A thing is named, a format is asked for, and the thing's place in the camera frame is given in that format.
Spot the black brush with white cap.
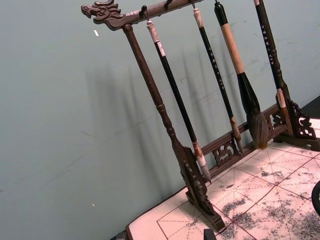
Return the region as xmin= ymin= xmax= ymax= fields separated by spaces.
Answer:
xmin=146 ymin=21 xmax=213 ymax=185

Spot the carved dark wooden brush rack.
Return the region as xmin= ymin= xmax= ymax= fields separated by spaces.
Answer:
xmin=80 ymin=0 xmax=320 ymax=232

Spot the thin black brush brown tip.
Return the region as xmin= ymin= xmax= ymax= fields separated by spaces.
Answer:
xmin=192 ymin=7 xmax=244 ymax=155

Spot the white gridded calligraphy mat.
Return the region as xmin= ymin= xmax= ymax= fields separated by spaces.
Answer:
xmin=124 ymin=142 xmax=320 ymax=240

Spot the small black block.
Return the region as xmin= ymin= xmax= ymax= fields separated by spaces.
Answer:
xmin=203 ymin=228 xmax=216 ymax=240

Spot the dark brush with white characters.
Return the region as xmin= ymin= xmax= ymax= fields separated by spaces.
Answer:
xmin=252 ymin=0 xmax=288 ymax=109

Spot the black round dish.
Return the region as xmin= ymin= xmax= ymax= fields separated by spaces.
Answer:
xmin=310 ymin=179 xmax=320 ymax=217

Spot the large brush with tan handle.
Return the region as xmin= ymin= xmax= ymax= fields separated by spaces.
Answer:
xmin=213 ymin=0 xmax=270 ymax=151

